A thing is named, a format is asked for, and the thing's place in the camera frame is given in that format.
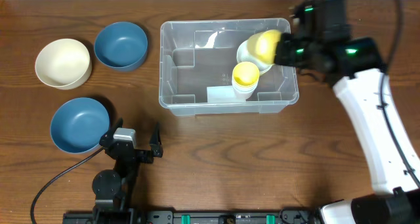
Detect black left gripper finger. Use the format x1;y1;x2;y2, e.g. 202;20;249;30
149;123;163;158
99;118;123;147

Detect blue large bowl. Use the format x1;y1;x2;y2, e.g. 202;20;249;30
94;22;148;72
50;97;110;154

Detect yellow cup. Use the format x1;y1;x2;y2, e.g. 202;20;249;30
247;30;282;64
232;62;260;87

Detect white small bowl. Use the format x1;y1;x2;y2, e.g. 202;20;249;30
236;40;274;72

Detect cream large bowl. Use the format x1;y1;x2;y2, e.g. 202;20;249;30
35;39;93;90

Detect clear plastic storage bin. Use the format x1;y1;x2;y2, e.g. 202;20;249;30
159;18;299;116

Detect pink cup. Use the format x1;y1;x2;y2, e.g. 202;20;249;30
234;91;251;101

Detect cream cup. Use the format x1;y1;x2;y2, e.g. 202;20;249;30
232;79;259;92

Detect light blue cup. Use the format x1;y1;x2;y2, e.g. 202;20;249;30
233;85;257;95

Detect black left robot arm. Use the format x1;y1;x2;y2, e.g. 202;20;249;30
92;118;163;223

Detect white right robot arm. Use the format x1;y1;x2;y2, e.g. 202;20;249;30
274;0;419;223

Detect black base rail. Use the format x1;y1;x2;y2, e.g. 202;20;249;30
62;208;322;224

